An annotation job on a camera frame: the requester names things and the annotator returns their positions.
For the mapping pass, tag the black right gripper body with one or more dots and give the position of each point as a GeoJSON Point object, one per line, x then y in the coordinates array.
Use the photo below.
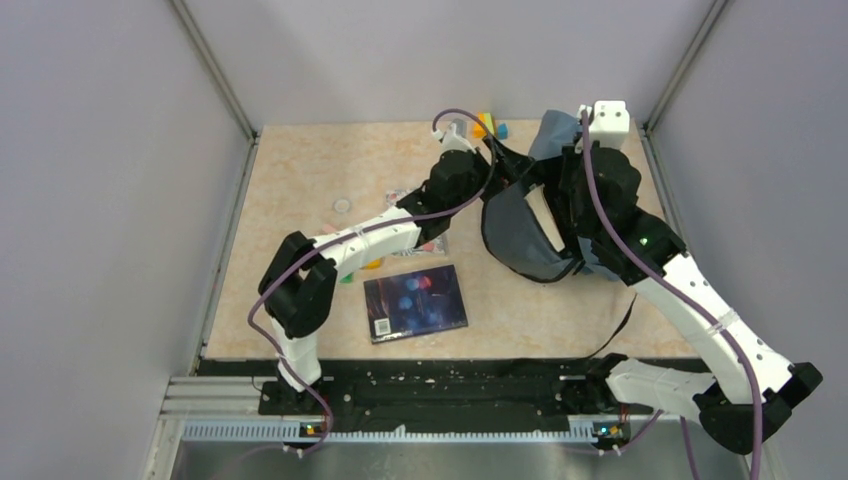
{"type": "Point", "coordinates": [569, 173]}

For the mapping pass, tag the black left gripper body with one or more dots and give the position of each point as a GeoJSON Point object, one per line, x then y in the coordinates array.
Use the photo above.
{"type": "Point", "coordinates": [503, 175]}

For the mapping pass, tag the blue student backpack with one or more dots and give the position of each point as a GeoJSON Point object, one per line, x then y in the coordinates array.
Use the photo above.
{"type": "Point", "coordinates": [518, 229]}

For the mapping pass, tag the floral notebook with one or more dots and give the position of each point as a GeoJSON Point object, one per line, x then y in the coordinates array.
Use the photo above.
{"type": "Point", "coordinates": [436, 246]}

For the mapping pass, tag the dark book underneath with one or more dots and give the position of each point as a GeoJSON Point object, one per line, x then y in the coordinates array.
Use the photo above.
{"type": "Point", "coordinates": [414, 304]}

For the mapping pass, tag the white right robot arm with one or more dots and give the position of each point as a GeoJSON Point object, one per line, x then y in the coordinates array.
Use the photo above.
{"type": "Point", "coordinates": [748, 390]}

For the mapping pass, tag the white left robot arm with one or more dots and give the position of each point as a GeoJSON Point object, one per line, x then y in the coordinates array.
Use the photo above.
{"type": "Point", "coordinates": [297, 288]}

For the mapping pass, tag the colourful sticky note stack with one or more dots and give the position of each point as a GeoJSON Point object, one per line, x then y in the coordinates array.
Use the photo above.
{"type": "Point", "coordinates": [486, 122]}

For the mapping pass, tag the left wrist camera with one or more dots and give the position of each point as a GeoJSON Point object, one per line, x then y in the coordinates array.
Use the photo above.
{"type": "Point", "coordinates": [451, 140]}

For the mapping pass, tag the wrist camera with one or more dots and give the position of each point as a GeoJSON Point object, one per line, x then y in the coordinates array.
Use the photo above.
{"type": "Point", "coordinates": [451, 140]}
{"type": "Point", "coordinates": [607, 122]}

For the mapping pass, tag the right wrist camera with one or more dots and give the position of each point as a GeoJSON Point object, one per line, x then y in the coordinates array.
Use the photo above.
{"type": "Point", "coordinates": [607, 122]}

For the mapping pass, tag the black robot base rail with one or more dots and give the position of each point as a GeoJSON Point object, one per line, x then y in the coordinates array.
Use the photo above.
{"type": "Point", "coordinates": [449, 396]}

